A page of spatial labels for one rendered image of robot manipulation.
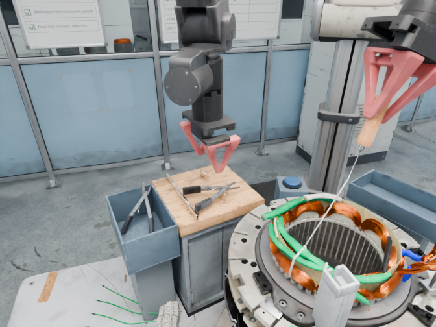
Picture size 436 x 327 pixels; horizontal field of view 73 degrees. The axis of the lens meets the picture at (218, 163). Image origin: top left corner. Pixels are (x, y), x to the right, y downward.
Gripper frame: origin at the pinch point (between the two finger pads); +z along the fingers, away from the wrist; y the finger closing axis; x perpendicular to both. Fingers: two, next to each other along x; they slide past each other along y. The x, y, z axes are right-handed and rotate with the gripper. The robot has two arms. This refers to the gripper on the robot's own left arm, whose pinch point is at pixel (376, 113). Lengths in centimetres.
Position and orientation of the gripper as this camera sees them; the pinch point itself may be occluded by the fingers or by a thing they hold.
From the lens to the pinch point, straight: 39.9
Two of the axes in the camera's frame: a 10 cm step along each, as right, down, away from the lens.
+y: 9.1, 2.2, 3.4
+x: -2.3, -4.0, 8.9
